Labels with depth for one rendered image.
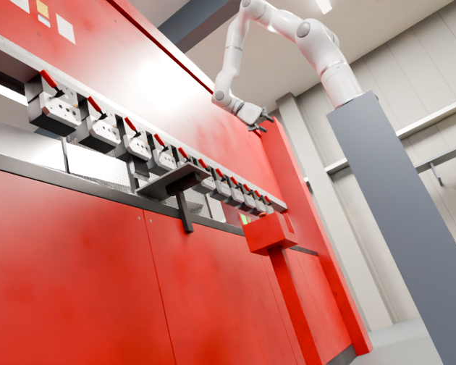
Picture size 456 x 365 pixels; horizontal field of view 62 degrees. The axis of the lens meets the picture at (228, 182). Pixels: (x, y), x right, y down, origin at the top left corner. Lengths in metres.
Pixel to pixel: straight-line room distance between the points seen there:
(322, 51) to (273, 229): 0.73
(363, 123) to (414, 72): 5.20
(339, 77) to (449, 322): 0.90
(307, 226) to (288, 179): 0.49
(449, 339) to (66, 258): 1.05
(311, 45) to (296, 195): 2.19
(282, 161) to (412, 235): 2.55
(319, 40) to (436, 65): 5.05
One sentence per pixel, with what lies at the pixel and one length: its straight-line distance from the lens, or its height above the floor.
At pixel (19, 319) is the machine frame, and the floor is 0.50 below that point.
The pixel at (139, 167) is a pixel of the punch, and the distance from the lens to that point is 1.66.
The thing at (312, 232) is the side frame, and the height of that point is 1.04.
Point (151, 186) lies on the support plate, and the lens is 1.52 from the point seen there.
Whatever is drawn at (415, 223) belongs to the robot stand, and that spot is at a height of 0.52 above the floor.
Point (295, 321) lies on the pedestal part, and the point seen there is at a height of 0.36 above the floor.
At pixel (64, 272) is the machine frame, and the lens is 0.97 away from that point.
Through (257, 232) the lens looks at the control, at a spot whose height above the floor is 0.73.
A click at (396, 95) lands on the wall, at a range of 6.47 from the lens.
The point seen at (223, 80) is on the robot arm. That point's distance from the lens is 1.87.
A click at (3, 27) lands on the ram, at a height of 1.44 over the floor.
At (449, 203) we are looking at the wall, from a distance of 5.96.
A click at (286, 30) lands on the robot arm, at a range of 1.80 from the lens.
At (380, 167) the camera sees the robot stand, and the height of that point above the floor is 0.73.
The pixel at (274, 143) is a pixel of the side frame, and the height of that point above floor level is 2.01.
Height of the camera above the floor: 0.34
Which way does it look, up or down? 23 degrees up
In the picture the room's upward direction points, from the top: 18 degrees counter-clockwise
